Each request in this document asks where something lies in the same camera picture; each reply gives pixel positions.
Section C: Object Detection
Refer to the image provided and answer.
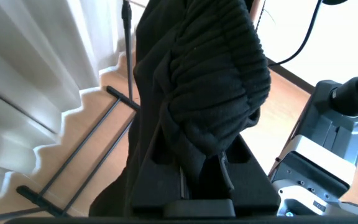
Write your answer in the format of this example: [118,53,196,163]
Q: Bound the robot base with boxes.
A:
[267,78,358,218]

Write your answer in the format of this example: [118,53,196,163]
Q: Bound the black clothes rack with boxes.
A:
[0,0,142,223]

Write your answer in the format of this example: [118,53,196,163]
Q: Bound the beige curtain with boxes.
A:
[0,0,149,203]

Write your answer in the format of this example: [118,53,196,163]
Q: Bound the black shorts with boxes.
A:
[88,0,272,218]

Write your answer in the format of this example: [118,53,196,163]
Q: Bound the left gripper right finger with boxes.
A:
[219,134,282,216]

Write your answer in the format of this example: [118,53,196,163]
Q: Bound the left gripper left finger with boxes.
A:
[131,126,193,216]

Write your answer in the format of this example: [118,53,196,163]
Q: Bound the black cable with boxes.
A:
[267,0,324,67]

